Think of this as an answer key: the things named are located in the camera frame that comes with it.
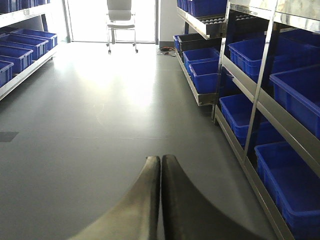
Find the steel shelving rack left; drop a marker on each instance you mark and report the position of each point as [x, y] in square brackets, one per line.
[25, 42]

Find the steel shelving rack right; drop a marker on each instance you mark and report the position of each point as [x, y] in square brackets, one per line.
[261, 38]

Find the blue bin nearest bottom right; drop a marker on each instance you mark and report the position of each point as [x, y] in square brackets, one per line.
[293, 186]

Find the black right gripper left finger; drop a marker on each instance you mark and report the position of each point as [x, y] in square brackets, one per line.
[136, 215]

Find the blue bin lower shelf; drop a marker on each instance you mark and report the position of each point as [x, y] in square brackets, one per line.
[237, 111]

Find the blue bin middle shelf right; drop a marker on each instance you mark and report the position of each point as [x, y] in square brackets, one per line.
[298, 92]

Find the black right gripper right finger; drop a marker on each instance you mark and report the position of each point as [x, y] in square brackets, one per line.
[188, 214]

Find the blue bin shelf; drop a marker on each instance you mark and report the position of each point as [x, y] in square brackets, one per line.
[298, 92]
[237, 111]

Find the gray rolling chair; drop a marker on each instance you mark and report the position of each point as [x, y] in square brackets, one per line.
[120, 16]

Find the steel shelving rack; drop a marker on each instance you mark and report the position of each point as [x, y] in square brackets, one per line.
[261, 38]
[25, 42]

